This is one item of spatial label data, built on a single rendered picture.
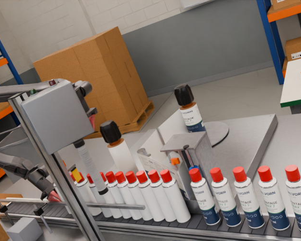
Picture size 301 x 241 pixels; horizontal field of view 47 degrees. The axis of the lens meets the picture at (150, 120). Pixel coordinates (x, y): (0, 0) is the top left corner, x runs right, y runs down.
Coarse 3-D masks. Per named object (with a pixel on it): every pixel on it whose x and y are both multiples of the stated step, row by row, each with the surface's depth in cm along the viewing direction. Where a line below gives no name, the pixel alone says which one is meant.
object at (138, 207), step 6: (42, 204) 163; (48, 204) 160; (54, 204) 157; (60, 204) 154; (90, 204) 142; (96, 204) 140; (102, 204) 138; (108, 204) 136; (114, 204) 135; (120, 204) 133; (126, 204) 131
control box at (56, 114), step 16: (64, 80) 119; (32, 96) 114; (48, 96) 110; (64, 96) 112; (32, 112) 109; (48, 112) 111; (64, 112) 113; (80, 112) 115; (48, 128) 112; (64, 128) 114; (80, 128) 116; (48, 144) 113; (64, 144) 115
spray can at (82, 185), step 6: (84, 180) 144; (78, 186) 143; (84, 186) 143; (84, 192) 144; (90, 192) 145; (84, 198) 145; (90, 198) 145; (90, 210) 148; (96, 210) 147; (96, 216) 148
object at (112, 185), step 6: (108, 174) 132; (108, 180) 132; (114, 180) 132; (108, 186) 132; (114, 186) 132; (114, 192) 132; (114, 198) 134; (120, 198) 133; (120, 210) 136; (126, 210) 135; (126, 216) 136
